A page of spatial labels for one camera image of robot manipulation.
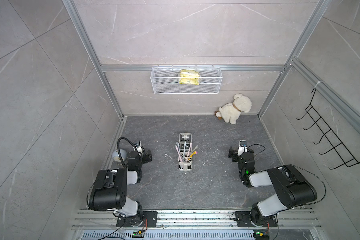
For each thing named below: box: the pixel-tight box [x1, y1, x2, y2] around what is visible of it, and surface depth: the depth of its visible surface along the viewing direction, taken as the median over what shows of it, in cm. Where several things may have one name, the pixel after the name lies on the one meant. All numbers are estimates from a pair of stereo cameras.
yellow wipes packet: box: [179, 69, 200, 85], surface depth 89 cm
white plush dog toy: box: [214, 93, 252, 125], surface depth 111 cm
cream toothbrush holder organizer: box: [178, 132, 193, 172], surface depth 87 cm
